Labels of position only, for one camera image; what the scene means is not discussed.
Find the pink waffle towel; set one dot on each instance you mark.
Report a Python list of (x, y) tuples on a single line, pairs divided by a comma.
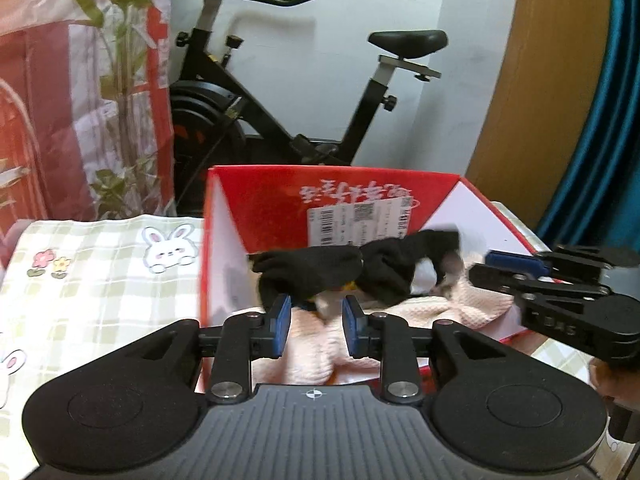
[(450, 310)]

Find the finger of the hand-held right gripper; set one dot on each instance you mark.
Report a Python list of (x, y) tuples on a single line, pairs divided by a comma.
[(530, 287), (510, 261)]

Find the plain black sock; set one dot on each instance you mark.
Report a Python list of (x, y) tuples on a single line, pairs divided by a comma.
[(310, 267)]

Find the red cardboard box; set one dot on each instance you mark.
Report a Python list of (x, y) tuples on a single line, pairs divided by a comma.
[(260, 210)]

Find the orange wooden door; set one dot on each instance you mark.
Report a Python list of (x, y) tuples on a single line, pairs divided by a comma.
[(540, 85)]

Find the black sock with white patch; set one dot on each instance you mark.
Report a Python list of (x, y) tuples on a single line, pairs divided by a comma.
[(395, 265)]

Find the person's right hand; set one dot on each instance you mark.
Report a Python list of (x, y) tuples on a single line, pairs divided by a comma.
[(607, 380)]

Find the black exercise bike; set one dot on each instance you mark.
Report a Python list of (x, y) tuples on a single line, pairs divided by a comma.
[(200, 110)]

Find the checkered bunny print tablecloth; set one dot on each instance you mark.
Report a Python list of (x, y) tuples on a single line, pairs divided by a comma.
[(100, 285)]

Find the pink printed backdrop cloth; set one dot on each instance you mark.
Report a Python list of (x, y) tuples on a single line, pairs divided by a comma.
[(60, 110)]

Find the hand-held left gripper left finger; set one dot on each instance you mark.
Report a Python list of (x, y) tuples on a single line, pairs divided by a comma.
[(282, 325)]

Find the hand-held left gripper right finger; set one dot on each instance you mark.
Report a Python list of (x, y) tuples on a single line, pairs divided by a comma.
[(351, 327)]

